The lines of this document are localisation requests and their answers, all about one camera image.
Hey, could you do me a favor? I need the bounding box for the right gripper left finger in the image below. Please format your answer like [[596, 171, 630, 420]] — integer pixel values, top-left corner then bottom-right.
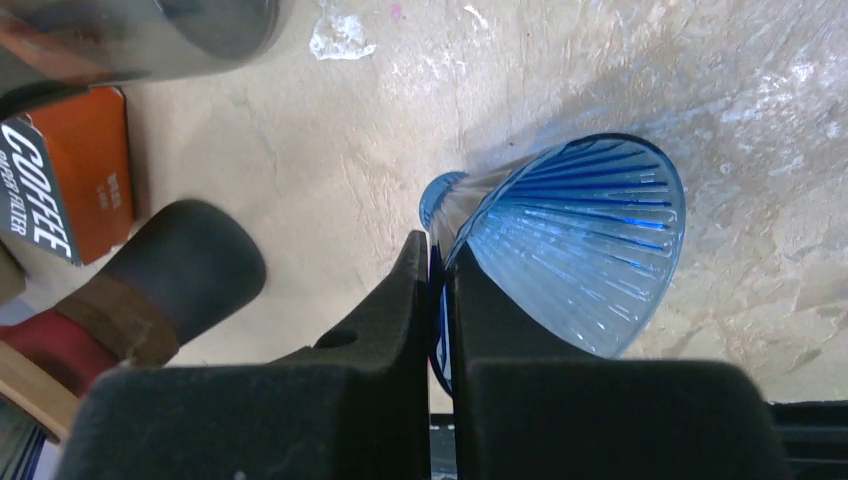
[[56, 231, 430, 479]]

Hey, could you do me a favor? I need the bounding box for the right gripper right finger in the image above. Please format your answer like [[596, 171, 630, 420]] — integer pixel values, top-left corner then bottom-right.
[[448, 248, 789, 479]]

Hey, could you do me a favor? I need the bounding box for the wooden dripper stand black base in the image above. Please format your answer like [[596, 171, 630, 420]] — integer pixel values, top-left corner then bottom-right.
[[1, 199, 267, 443]]

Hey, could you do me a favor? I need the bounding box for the coffee paper filter box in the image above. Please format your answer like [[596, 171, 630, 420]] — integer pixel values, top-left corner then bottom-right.
[[1, 87, 134, 265]]

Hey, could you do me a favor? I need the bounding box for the glass carafe with collar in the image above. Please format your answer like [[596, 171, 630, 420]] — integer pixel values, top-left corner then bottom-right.
[[1, 1, 292, 119]]

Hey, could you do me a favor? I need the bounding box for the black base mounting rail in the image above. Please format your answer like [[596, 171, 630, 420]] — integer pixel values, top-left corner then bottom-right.
[[430, 400, 848, 480]]

